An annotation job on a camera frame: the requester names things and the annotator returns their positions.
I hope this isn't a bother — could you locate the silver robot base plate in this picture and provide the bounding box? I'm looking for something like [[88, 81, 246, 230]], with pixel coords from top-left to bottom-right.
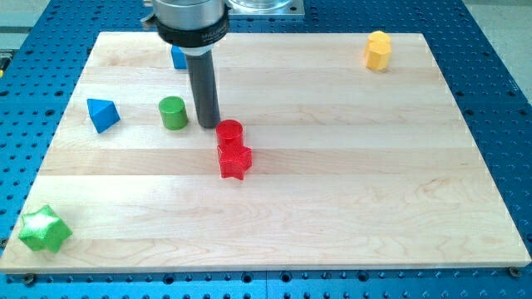
[[225, 0, 305, 17]]

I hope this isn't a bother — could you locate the blue perforated table plate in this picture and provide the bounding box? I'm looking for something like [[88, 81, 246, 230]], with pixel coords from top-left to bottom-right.
[[1, 1, 531, 298]]

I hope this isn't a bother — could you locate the blue cube block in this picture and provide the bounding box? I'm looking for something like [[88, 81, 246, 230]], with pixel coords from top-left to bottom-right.
[[170, 46, 187, 70]]

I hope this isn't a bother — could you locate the yellow hexagon block front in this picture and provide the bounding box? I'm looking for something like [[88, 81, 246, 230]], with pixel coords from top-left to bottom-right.
[[364, 42, 392, 71]]

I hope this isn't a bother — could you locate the green cylinder block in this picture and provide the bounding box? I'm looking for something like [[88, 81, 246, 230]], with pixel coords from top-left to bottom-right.
[[159, 96, 189, 130]]

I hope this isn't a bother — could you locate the red cylinder block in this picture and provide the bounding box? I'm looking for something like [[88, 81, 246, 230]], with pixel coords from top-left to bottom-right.
[[215, 120, 244, 146]]

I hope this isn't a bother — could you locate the blue triangle block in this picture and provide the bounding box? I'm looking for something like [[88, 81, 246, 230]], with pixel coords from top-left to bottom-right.
[[86, 99, 121, 134]]

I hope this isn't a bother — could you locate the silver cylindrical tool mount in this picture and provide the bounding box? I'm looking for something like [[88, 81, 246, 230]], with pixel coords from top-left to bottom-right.
[[140, 0, 229, 56]]

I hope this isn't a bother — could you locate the light wooden board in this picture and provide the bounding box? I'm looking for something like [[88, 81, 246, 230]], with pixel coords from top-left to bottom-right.
[[1, 32, 531, 273]]

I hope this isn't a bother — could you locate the yellow block rear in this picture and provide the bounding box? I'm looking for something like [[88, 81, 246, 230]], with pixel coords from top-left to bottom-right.
[[367, 31, 391, 44]]

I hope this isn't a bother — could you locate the green star block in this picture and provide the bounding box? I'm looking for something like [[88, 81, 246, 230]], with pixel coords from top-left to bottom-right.
[[17, 205, 72, 253]]

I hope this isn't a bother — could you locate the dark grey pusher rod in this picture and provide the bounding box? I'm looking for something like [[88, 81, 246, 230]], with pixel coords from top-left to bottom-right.
[[185, 51, 220, 129]]

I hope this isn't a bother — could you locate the red star block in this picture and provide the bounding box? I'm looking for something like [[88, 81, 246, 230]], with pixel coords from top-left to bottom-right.
[[217, 145, 253, 180]]

